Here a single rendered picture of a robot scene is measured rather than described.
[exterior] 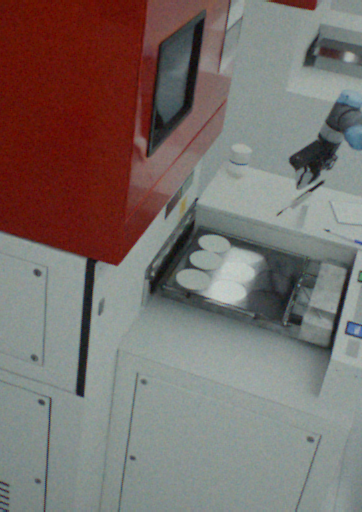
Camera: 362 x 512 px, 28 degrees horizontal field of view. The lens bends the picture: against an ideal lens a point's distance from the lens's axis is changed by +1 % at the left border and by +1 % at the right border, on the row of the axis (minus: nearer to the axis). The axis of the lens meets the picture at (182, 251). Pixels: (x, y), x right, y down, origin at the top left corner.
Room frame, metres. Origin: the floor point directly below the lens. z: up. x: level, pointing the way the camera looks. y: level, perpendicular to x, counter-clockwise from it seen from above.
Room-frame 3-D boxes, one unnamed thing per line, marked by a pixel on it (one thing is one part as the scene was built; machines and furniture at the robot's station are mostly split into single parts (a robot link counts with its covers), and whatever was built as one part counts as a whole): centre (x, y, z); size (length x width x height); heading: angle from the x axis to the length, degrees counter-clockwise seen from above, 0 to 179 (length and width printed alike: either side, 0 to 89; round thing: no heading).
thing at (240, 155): (2.31, -0.14, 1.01); 0.07 x 0.07 x 0.10
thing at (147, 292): (1.84, 0.03, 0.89); 0.44 x 0.02 x 0.10; 166
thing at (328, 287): (1.76, -0.44, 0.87); 0.36 x 0.08 x 0.03; 166
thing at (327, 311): (1.68, -0.42, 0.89); 0.08 x 0.03 x 0.03; 76
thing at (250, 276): (1.80, -0.17, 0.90); 0.34 x 0.34 x 0.01; 76
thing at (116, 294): (1.67, 0.09, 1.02); 0.82 x 0.03 x 0.40; 166
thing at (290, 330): (1.67, -0.20, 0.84); 0.50 x 0.02 x 0.03; 76
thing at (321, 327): (1.60, -0.40, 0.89); 0.08 x 0.03 x 0.03; 76
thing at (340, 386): (1.65, -0.51, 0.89); 0.55 x 0.09 x 0.14; 166
